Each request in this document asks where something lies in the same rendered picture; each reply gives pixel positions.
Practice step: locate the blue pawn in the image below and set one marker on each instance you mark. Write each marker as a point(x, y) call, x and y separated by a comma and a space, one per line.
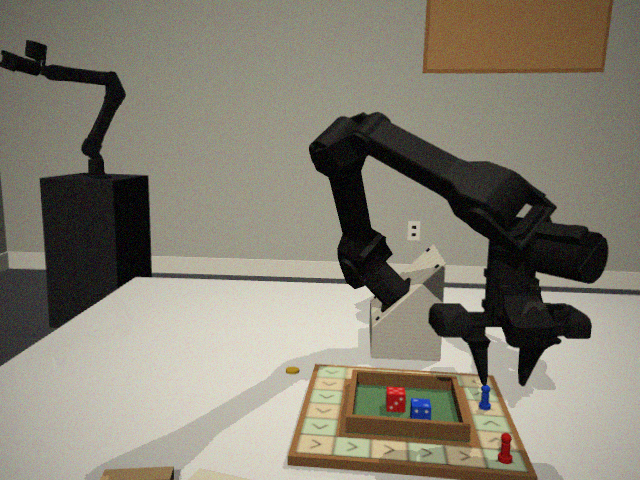
point(484, 404)

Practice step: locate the red pawn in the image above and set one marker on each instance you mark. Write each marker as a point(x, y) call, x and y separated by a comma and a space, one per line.
point(504, 456)

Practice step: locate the red die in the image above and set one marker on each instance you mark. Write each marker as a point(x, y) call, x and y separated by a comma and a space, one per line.
point(396, 399)

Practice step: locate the blue die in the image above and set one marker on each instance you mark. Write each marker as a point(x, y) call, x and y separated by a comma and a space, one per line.
point(420, 409)

